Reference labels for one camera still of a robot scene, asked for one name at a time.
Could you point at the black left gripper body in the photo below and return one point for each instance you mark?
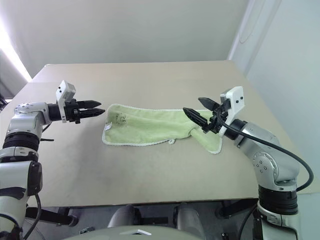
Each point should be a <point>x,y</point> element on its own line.
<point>73,112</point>

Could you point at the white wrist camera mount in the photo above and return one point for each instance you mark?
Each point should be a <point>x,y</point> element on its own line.
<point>65,91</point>
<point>236,101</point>

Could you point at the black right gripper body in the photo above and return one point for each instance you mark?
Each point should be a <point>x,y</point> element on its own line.
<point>215,122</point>

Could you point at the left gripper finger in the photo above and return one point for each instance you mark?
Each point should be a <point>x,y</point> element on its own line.
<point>92,113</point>
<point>88,103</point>

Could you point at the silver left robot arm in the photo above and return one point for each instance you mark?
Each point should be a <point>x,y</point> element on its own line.
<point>25,122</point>

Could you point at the grey robot torso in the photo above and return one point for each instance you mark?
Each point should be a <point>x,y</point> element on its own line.
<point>175,233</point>

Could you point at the short black bar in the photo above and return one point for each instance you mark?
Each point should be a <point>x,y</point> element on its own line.
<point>155,220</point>

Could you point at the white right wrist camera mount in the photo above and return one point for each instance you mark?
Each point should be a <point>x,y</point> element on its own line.
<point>236,101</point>

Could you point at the dark grey rounded shape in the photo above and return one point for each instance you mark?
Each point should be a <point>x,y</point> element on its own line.
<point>188,215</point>
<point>123,216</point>

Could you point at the black table frame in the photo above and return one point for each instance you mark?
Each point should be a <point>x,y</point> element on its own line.
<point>50,216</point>

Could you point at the light green cloth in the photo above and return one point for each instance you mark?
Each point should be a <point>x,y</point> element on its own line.
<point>150,125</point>

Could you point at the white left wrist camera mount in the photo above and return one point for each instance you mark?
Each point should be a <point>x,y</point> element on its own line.
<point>65,91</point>

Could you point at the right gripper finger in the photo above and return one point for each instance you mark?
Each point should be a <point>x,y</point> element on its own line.
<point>208,103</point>
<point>196,117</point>

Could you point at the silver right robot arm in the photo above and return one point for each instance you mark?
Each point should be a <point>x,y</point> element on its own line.
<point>265,160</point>

